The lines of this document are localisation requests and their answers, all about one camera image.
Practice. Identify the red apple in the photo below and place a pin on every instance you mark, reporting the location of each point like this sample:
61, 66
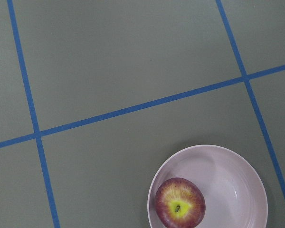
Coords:
179, 204

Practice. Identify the pink plate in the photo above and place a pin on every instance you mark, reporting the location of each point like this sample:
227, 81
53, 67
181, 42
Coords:
234, 193

